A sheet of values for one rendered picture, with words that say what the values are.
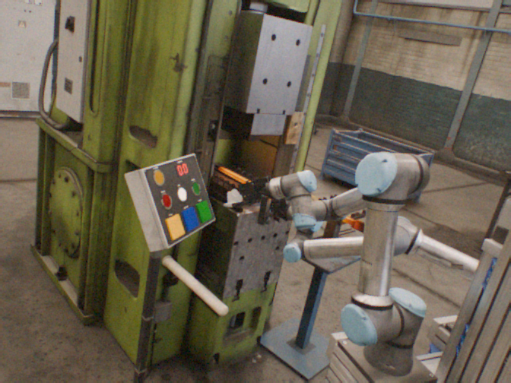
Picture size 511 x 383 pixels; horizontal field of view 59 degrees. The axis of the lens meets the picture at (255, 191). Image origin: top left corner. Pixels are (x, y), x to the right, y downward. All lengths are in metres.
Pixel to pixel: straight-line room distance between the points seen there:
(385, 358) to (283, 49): 1.28
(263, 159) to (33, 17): 5.05
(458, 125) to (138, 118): 8.27
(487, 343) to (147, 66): 1.73
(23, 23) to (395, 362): 6.32
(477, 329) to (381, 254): 0.36
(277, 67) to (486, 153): 7.98
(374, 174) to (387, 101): 9.59
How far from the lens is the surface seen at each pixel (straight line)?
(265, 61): 1.95
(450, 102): 10.05
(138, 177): 1.54
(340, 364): 1.63
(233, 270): 2.18
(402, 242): 1.77
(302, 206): 1.51
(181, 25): 1.91
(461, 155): 9.91
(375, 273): 1.28
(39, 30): 7.03
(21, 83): 7.05
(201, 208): 1.74
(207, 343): 2.45
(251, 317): 2.57
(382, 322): 1.32
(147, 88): 2.20
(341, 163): 6.14
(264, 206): 1.61
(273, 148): 2.39
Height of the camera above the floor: 1.67
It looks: 19 degrees down
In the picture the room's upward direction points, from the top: 11 degrees clockwise
